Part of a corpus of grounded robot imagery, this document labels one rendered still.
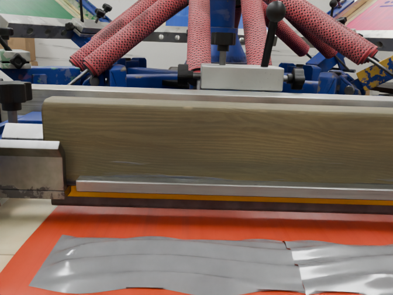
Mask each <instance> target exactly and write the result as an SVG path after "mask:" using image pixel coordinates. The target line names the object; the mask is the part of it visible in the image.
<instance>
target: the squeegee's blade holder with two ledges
mask: <svg viewBox="0 0 393 295"><path fill-rule="evenodd" d="M76 190H77V191H79V192H98V193H139V194H179V195H219V196H241V197H281V198H321V199H342V200H383V201H393V185H389V184H350V183H311V182H290V181H251V180H212V179H172V178H152V177H113V176H79V178H78V179H76Z"/></svg>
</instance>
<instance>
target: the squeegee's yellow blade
mask: <svg viewBox="0 0 393 295"><path fill-rule="evenodd" d="M68 196H73V197H113V198H155V199H176V200H216V201H258V202H279V203H319V204H360V205H393V201H383V200H342V199H321V198H281V197H241V196H219V195H179V194H139V193H98V192H79V191H77V190H76V186H71V192H70V193H69V195H68Z"/></svg>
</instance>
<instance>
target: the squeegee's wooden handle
mask: <svg viewBox="0 0 393 295"><path fill-rule="evenodd" d="M42 128H43V141H59V142H60V143H61V145H62V147H63V149H64V151H65V168H66V180H67V186H76V179H78V178H79V176H113V177H152V178H172V179H212V180H251V181H290V182H311V183H350V184H389V185H393V108H385V107H351V106H333V105H299V104H265V103H246V102H213V101H179V100H144V99H127V98H92V97H58V96H52V97H49V98H46V99H45V100H44V102H43V104H42Z"/></svg>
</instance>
